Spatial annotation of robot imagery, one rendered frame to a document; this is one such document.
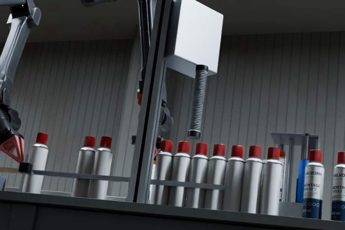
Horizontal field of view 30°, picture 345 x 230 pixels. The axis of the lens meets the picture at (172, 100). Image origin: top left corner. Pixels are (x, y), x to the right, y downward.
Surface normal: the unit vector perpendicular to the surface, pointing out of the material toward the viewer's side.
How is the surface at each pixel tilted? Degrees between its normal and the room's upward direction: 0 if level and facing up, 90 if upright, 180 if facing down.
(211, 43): 90
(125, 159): 90
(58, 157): 90
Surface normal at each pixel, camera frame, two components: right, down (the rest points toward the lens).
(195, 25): 0.65, -0.15
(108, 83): -0.36, -0.33
